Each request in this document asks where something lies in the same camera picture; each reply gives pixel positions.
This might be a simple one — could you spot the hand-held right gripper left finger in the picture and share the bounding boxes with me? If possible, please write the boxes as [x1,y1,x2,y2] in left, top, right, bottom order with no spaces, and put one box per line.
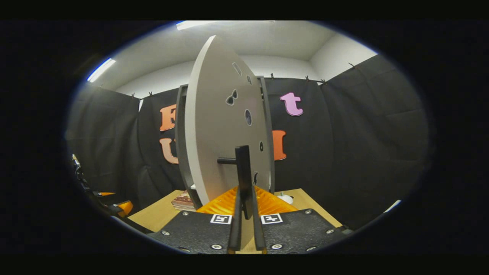
[147,186,243,254]

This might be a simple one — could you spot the grey cabinet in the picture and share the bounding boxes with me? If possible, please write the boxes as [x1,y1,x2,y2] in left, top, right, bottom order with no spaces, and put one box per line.
[175,76,276,210]

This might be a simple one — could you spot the ceiling light panel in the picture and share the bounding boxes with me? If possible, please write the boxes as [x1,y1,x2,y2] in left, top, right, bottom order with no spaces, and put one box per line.
[87,58,116,83]

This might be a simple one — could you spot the black cabinet door handle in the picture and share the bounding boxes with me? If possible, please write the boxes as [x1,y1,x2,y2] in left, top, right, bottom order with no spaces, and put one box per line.
[217,145,254,220]

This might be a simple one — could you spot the black backdrop cloth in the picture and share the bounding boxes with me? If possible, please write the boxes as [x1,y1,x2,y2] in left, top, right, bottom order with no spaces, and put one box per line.
[65,53,430,230]

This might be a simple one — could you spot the beige cabinet door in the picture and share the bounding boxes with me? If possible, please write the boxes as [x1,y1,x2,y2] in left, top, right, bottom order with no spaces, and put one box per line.
[185,35,272,207]

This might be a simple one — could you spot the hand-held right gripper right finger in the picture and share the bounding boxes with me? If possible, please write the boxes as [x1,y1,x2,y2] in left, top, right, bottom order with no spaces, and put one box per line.
[251,186,354,254]

